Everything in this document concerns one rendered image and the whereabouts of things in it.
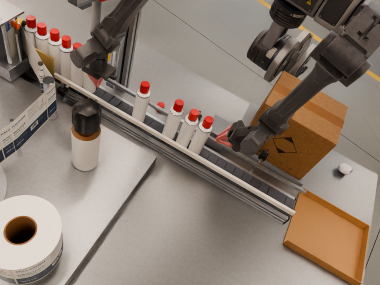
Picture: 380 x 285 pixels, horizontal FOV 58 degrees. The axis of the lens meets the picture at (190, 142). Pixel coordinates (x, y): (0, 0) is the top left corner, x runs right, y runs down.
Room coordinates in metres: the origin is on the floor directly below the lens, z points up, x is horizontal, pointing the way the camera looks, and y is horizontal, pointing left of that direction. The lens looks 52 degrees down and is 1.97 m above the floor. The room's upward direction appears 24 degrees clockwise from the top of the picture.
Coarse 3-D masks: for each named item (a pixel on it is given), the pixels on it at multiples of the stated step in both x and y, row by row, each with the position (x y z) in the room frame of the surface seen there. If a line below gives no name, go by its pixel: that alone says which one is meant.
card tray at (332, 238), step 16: (304, 208) 0.83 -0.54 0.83; (320, 208) 0.87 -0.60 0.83; (336, 208) 0.88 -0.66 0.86; (304, 224) 0.76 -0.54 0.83; (320, 224) 0.79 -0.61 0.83; (336, 224) 0.82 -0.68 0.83; (352, 224) 0.86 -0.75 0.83; (368, 224) 0.86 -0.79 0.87; (288, 240) 0.64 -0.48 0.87; (304, 240) 0.69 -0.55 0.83; (320, 240) 0.72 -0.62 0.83; (336, 240) 0.75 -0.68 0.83; (352, 240) 0.79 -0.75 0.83; (304, 256) 0.63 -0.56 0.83; (320, 256) 0.66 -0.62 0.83; (336, 256) 0.69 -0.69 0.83; (352, 256) 0.72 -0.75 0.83; (336, 272) 0.62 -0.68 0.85; (352, 272) 0.65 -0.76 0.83
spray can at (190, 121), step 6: (192, 114) 0.82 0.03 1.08; (198, 114) 0.83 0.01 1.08; (186, 120) 0.82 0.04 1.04; (192, 120) 0.82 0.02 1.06; (186, 126) 0.81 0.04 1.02; (192, 126) 0.81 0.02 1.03; (180, 132) 0.82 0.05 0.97; (186, 132) 0.81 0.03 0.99; (192, 132) 0.82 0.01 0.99; (180, 138) 0.81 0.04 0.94; (186, 138) 0.81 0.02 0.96; (180, 144) 0.81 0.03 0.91; (186, 144) 0.82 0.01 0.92
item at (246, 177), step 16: (112, 96) 0.92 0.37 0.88; (112, 112) 0.84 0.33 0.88; (128, 112) 0.88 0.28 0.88; (160, 128) 0.87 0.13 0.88; (192, 160) 0.79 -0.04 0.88; (208, 160) 0.82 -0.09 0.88; (224, 160) 0.85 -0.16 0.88; (224, 176) 0.78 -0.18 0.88; (240, 176) 0.81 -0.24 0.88; (272, 192) 0.80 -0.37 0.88
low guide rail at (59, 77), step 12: (72, 84) 0.86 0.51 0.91; (96, 96) 0.85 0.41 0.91; (108, 108) 0.84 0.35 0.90; (132, 120) 0.82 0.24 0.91; (156, 132) 0.81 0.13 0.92; (192, 156) 0.79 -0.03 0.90; (216, 168) 0.77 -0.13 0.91; (240, 180) 0.77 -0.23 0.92; (252, 192) 0.75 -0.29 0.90; (276, 204) 0.74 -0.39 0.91
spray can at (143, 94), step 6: (144, 84) 0.85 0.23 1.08; (138, 90) 0.85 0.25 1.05; (144, 90) 0.84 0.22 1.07; (138, 96) 0.84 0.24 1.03; (144, 96) 0.84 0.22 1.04; (138, 102) 0.83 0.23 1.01; (144, 102) 0.84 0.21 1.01; (138, 108) 0.83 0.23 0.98; (144, 108) 0.84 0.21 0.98; (132, 114) 0.84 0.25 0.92; (138, 114) 0.83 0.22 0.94; (144, 114) 0.85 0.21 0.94
